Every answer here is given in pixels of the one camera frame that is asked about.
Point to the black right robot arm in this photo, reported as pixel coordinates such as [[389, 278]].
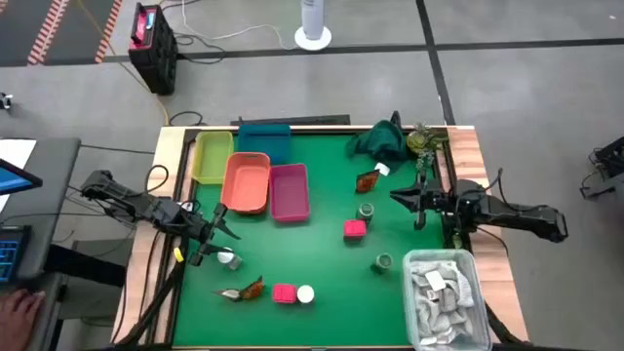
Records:
[[512, 212]]

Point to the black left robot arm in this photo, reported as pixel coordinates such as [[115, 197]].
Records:
[[146, 207]]

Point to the teal cloth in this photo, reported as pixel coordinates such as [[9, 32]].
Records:
[[380, 144]]

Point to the white paper sheet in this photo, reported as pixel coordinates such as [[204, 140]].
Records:
[[17, 151]]

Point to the clear plastic storage bin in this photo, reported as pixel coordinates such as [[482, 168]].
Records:
[[468, 258]]

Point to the potted succulent plant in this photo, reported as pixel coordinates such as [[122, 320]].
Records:
[[419, 141]]

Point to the teal plastic bin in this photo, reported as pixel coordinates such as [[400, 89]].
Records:
[[265, 139]]

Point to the white card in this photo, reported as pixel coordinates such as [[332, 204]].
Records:
[[435, 281]]

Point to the orange plastic bin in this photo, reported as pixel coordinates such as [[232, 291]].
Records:
[[246, 183]]

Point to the green-lidded spice jar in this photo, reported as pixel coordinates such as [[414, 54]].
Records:
[[365, 212], [384, 261]]

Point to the blue keyboard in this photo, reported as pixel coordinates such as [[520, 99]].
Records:
[[12, 253]]

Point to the yellow-green plastic bin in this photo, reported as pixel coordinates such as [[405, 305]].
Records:
[[213, 156]]

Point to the black frame strut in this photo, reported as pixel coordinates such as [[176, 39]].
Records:
[[146, 307]]

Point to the pink spice tin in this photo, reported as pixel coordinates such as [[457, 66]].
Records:
[[354, 228], [284, 293]]

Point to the grey cloths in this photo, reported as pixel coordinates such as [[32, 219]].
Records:
[[439, 312]]

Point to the person's hand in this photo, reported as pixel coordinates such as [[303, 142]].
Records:
[[19, 317]]

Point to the green table mat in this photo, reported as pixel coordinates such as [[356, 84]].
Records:
[[331, 273]]

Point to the yellow tag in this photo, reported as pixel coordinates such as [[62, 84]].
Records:
[[178, 254]]

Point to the orange seasoning packet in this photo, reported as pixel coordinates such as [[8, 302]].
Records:
[[366, 182], [252, 290]]

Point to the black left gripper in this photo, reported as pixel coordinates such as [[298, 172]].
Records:
[[207, 236]]

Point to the black flat bar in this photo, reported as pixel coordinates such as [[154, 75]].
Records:
[[292, 120]]

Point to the small grey device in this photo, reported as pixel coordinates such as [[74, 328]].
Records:
[[5, 101]]

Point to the white paper tag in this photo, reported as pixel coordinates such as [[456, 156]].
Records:
[[383, 169]]

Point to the pink plastic bin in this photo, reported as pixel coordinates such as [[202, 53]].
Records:
[[290, 192]]

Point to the grey desk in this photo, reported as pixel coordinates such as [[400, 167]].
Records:
[[53, 195]]

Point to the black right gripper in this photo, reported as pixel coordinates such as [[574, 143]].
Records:
[[436, 202]]

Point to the white tower fan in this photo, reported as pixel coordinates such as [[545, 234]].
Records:
[[312, 19]]

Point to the tablet with blue screen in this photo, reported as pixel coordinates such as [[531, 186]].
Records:
[[17, 179]]

